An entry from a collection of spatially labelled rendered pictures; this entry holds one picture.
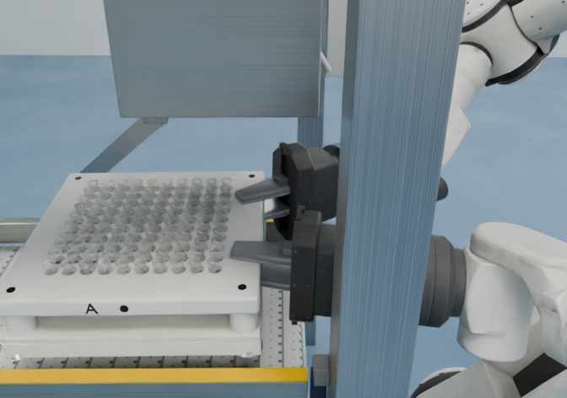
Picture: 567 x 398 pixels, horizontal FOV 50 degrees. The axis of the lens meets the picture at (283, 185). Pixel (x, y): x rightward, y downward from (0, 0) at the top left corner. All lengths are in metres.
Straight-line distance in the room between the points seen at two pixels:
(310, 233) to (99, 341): 0.22
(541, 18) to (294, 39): 0.42
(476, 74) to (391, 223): 0.53
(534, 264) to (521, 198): 2.15
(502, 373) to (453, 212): 1.65
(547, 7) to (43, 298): 0.73
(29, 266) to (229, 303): 0.20
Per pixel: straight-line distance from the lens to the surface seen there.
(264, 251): 0.59
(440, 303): 0.57
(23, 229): 0.87
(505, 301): 0.59
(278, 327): 0.70
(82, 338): 0.61
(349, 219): 0.41
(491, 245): 0.58
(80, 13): 4.42
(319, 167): 0.70
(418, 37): 0.36
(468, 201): 2.60
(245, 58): 0.64
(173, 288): 0.57
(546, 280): 0.54
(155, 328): 0.60
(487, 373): 0.87
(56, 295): 0.59
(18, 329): 0.63
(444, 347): 1.89
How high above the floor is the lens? 1.29
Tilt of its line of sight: 30 degrees down
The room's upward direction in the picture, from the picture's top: straight up
